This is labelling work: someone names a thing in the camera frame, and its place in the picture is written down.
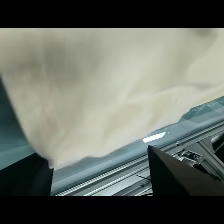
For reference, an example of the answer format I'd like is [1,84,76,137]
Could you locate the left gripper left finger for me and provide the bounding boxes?
[0,152,55,197]

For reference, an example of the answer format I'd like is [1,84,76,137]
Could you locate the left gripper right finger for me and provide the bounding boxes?
[147,145,224,197]

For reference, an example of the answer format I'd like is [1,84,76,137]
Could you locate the silver frame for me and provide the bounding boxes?
[49,119,224,197]

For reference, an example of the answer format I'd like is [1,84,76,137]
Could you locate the cream garment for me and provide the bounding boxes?
[0,28,224,170]

